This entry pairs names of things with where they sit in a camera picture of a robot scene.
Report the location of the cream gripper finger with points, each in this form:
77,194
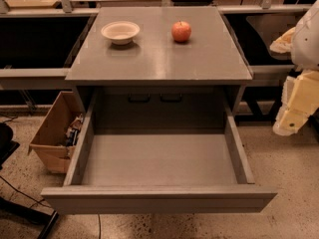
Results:
300,100
283,44

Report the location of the red apple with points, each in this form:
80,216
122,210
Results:
180,31

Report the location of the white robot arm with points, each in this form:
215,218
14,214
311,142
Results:
305,42

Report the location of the open grey top drawer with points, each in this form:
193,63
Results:
159,153

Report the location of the grey drawer cabinet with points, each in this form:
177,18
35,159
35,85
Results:
157,85

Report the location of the white paper bowl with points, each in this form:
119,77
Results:
120,32

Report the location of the cardboard box with clutter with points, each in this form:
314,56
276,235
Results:
50,140

